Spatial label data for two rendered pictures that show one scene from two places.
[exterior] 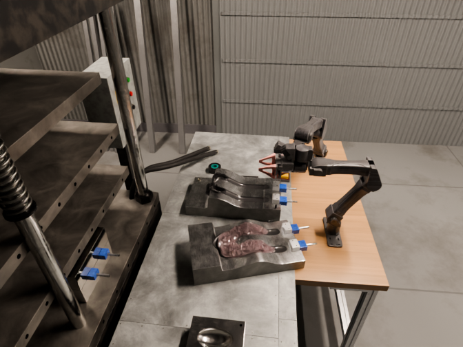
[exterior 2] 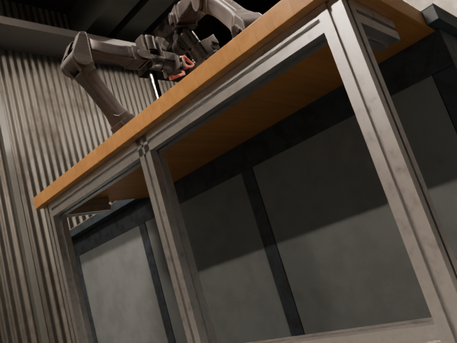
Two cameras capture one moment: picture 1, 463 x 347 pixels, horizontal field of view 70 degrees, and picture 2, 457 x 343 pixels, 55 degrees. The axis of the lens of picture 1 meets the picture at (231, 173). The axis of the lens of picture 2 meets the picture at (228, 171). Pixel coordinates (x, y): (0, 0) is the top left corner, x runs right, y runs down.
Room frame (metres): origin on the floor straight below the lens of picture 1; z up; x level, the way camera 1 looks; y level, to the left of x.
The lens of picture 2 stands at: (2.21, -1.43, 0.40)
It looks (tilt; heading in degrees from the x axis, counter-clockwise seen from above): 12 degrees up; 127
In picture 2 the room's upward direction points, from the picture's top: 17 degrees counter-clockwise
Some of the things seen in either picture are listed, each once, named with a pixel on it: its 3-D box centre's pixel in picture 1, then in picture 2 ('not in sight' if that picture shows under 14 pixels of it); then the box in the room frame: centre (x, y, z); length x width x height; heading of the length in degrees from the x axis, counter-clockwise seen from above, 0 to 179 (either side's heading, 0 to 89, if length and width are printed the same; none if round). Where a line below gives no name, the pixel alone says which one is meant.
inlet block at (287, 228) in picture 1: (295, 228); not in sight; (1.14, -0.32, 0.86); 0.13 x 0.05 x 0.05; 100
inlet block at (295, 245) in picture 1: (303, 245); not in sight; (1.04, -0.34, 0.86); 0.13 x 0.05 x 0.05; 100
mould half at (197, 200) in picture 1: (234, 193); not in sight; (1.40, -0.02, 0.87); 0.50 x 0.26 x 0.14; 83
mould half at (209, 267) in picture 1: (244, 246); not in sight; (1.03, -0.06, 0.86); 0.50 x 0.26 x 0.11; 100
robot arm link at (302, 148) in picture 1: (309, 159); (143, 51); (1.18, -0.33, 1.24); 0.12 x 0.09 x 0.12; 85
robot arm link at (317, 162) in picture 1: (344, 173); (107, 60); (1.17, -0.50, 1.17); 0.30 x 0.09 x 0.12; 85
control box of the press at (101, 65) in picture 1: (130, 179); not in sight; (1.69, 0.65, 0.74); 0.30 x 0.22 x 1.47; 173
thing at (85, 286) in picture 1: (41, 258); not in sight; (0.95, 0.84, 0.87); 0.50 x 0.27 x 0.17; 83
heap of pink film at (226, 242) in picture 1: (244, 238); not in sight; (1.04, -0.06, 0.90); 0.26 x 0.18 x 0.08; 100
